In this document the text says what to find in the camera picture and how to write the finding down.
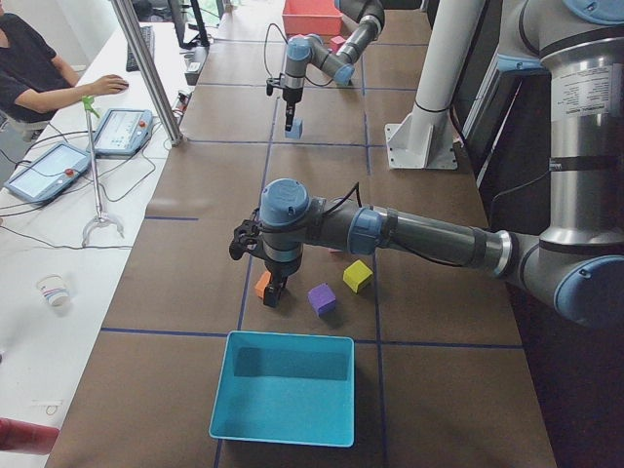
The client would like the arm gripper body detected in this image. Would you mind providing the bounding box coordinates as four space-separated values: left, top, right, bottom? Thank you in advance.
264 257 301 288
282 87 303 107

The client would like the light blue foam block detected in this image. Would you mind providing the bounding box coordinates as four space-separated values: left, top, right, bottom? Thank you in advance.
285 118 303 139

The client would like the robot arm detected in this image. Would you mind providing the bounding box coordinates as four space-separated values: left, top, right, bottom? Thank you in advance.
247 1 623 328
275 1 385 138

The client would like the person's hand on mouse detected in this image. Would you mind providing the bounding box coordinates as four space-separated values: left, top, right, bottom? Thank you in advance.
91 74 129 96

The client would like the orange foam block left side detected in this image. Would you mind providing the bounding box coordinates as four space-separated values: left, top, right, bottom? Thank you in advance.
254 270 271 299

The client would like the purple foam block left side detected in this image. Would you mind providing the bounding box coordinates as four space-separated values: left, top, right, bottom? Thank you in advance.
307 283 337 317

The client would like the maroon foam block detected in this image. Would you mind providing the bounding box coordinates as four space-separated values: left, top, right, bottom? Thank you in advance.
330 36 346 54

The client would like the yellow foam block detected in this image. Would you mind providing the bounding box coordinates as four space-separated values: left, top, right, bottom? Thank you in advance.
342 259 373 293

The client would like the red plastic bin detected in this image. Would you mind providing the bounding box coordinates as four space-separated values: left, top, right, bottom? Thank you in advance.
282 0 342 36

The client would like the teal plastic bin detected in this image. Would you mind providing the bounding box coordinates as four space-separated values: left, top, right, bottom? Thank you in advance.
209 331 355 448

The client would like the black keyboard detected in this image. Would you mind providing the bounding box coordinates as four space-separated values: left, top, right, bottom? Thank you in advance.
125 24 156 72

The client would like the teach pendant far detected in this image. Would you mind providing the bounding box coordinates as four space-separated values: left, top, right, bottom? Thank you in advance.
94 108 154 159

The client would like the teach pendant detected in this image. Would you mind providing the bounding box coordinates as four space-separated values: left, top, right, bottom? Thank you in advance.
94 108 154 159
4 142 91 204

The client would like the reacher grabber tool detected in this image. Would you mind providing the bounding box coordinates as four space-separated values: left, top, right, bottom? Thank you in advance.
81 96 124 248

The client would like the paper cup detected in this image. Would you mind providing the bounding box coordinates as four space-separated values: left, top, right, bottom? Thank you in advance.
36 274 69 307

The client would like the teach pendant near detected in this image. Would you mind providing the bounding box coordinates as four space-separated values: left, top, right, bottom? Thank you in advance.
4 142 91 204

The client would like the person in black shirt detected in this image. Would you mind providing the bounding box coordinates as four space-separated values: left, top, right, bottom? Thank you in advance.
0 12 131 123

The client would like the red cylinder object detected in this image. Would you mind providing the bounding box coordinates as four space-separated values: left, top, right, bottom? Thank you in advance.
1 417 59 455

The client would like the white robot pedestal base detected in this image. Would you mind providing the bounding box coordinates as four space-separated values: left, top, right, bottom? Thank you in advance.
385 0 486 171

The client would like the aluminium frame post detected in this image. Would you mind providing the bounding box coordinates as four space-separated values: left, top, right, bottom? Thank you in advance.
111 0 183 147

